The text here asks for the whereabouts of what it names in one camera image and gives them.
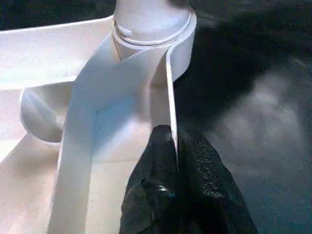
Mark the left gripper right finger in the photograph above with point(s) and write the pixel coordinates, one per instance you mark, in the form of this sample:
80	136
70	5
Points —
212	195

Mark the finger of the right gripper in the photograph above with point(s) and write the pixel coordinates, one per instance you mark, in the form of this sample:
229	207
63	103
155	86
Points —
181	3

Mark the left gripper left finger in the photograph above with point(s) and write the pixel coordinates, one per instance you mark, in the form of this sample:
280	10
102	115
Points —
156	185

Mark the white plastic table leg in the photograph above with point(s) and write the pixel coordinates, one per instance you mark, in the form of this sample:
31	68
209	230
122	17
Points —
146	24

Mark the white plastic table top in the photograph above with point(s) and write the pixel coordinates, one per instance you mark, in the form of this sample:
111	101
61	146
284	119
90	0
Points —
97	97

